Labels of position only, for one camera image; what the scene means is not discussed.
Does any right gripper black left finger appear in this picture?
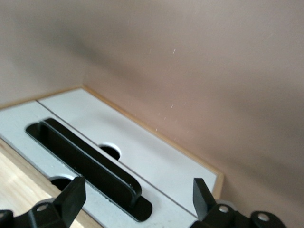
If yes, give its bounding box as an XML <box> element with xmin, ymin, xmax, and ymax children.
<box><xmin>28</xmin><ymin>176</ymin><xmax>86</xmax><ymax>228</ymax></box>

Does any white-front drawer without handle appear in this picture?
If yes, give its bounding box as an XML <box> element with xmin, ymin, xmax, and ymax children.
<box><xmin>37</xmin><ymin>86</ymin><xmax>218</xmax><ymax>219</ymax></box>

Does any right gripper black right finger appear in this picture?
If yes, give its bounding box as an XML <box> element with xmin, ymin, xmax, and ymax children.
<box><xmin>192</xmin><ymin>178</ymin><xmax>252</xmax><ymax>228</ymax></box>

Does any white-front drawer with black handle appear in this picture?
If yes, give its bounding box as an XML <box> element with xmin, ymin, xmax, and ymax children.
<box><xmin>0</xmin><ymin>99</ymin><xmax>198</xmax><ymax>228</ymax></box>

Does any wooden drawer cabinet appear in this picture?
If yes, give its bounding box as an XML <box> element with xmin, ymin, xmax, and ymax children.
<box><xmin>0</xmin><ymin>85</ymin><xmax>225</xmax><ymax>228</ymax></box>

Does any brown table cover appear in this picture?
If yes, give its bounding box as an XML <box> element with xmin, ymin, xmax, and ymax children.
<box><xmin>0</xmin><ymin>0</ymin><xmax>304</xmax><ymax>228</ymax></box>

